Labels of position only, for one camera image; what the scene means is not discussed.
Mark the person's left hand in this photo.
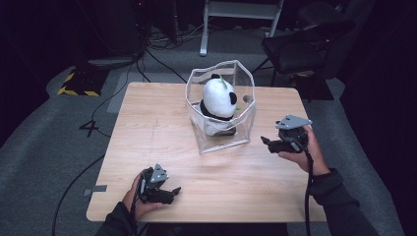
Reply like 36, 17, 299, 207
121, 170, 165, 221

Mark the panda plush toy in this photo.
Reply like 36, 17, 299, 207
199, 73, 239, 138

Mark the yellow black striped base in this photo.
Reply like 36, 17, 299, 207
57, 67, 110, 98

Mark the hand-held gripper cable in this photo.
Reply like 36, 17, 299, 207
130, 175, 148, 232
303, 147, 315, 236

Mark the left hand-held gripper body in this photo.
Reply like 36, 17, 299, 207
137, 162, 170, 202

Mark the black floor cable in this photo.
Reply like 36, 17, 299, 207
136, 48, 189, 84
51, 152, 106, 236

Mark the white desk frame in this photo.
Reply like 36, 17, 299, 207
199, 0, 285, 58

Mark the grey tape strip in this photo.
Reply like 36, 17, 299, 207
83, 184, 108, 198

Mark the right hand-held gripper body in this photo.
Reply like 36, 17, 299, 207
274, 113, 314, 154

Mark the black chair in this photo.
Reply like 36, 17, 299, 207
252, 1, 357, 96

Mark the black equipment stand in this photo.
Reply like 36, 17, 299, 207
77, 0, 149, 72

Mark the left hand-held gripper cable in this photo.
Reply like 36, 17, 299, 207
130, 175, 148, 232

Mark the right hand-held gripper cable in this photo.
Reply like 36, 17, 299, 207
303, 147, 315, 236

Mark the person's right hand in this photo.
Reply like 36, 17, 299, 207
277, 125, 331, 177

